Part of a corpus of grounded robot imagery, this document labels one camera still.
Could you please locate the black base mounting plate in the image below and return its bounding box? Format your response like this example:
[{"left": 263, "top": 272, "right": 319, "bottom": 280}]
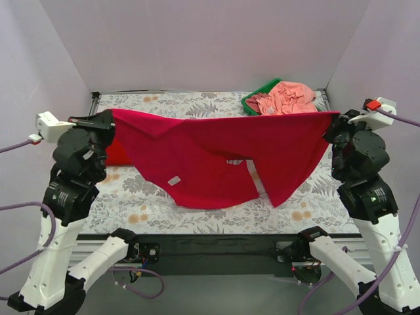
[{"left": 137, "top": 234, "right": 314, "bottom": 276}]

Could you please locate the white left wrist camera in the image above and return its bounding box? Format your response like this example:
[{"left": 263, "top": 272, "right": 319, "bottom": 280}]
[{"left": 28, "top": 111, "right": 76, "bottom": 144}]

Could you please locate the magenta t shirt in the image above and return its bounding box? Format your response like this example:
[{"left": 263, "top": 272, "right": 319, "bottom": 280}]
[{"left": 112, "top": 109, "right": 338, "bottom": 209}]

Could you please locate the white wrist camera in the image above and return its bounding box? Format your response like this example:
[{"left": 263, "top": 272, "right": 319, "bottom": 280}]
[
  {"left": 348, "top": 97, "right": 396, "bottom": 131},
  {"left": 28, "top": 111, "right": 76, "bottom": 144}
]

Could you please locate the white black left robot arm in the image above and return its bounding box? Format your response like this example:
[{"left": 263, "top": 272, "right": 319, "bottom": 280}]
[{"left": 5, "top": 110, "right": 140, "bottom": 314}]

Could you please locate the salmon pink t shirt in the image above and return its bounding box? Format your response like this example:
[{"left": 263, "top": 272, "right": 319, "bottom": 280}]
[{"left": 257, "top": 81, "right": 318, "bottom": 116}]

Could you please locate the dusty rose t shirt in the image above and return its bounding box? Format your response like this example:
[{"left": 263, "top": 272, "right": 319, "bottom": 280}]
[{"left": 245, "top": 93, "right": 268, "bottom": 115}]

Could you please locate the folded red t shirt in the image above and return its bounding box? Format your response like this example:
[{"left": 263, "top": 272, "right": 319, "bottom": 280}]
[{"left": 105, "top": 138, "right": 133, "bottom": 167}]

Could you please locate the green plastic bin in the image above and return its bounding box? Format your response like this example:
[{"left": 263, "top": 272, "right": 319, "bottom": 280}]
[{"left": 240, "top": 78, "right": 331, "bottom": 116}]

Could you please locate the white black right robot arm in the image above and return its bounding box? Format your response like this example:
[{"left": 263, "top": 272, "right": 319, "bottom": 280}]
[{"left": 297, "top": 110, "right": 419, "bottom": 314}]

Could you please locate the aluminium front frame rail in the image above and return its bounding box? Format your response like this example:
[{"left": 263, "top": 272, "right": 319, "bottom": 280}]
[{"left": 28, "top": 238, "right": 411, "bottom": 315}]

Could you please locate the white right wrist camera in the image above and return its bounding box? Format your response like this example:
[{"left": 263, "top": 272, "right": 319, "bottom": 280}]
[{"left": 348, "top": 97, "right": 396, "bottom": 131}]

